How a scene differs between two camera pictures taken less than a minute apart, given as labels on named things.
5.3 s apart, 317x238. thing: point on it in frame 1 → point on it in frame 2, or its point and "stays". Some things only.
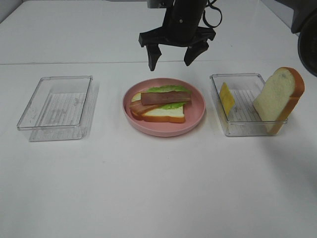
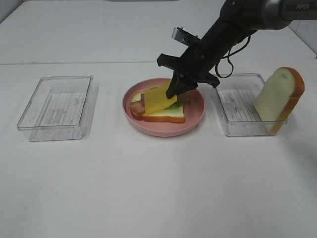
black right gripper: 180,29 → 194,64
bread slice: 278,100 stays
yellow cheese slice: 227,98 → 156,99
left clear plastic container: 61,108 stays
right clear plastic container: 242,120 stays
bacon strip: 137,108 stays
